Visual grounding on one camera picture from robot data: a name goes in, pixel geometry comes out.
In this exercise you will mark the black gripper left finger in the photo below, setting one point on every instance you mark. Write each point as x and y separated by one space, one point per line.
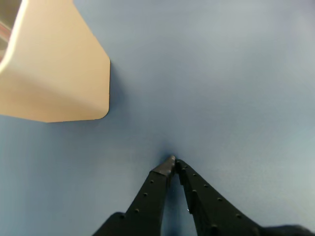
145 199

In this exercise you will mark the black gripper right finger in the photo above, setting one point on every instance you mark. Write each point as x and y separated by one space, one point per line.
214 216

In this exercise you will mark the beige square open box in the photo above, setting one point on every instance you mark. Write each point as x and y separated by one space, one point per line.
56 68

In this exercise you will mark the dark blue table mat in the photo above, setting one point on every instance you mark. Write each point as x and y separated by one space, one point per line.
221 73

